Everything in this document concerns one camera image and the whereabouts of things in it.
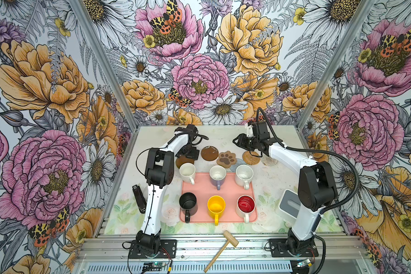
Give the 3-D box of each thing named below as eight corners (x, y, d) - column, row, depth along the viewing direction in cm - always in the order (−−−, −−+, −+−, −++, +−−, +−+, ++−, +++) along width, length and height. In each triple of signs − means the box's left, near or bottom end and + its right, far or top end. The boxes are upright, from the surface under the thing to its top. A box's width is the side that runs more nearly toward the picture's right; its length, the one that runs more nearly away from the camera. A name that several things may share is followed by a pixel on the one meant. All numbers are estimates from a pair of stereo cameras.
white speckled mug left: (180, 189, 93) (177, 180, 86) (182, 171, 100) (180, 162, 93) (195, 189, 93) (193, 180, 86) (196, 171, 100) (194, 162, 93)
